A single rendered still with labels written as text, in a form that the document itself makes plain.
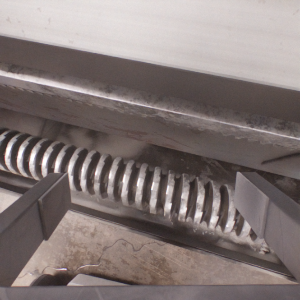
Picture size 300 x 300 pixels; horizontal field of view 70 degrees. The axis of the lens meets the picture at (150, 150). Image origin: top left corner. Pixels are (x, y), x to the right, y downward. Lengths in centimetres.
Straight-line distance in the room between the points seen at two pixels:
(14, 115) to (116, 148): 24
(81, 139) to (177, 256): 61
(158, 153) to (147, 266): 57
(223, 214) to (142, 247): 78
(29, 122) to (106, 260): 65
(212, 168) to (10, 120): 47
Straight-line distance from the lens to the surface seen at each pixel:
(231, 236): 53
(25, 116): 57
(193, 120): 15
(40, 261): 111
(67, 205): 17
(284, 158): 31
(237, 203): 17
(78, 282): 93
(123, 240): 96
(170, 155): 51
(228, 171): 52
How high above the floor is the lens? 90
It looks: 79 degrees down
